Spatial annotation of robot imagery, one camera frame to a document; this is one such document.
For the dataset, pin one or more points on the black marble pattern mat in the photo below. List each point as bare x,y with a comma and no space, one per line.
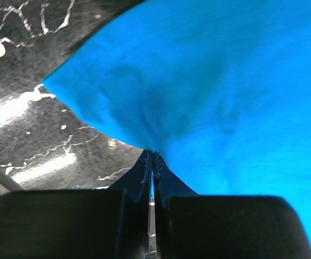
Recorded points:
43,145

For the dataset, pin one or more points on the blue t shirt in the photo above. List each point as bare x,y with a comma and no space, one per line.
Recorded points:
222,89

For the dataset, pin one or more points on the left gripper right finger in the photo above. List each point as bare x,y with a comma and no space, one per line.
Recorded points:
166,185

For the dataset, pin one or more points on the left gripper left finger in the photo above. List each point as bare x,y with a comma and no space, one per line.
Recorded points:
134,185

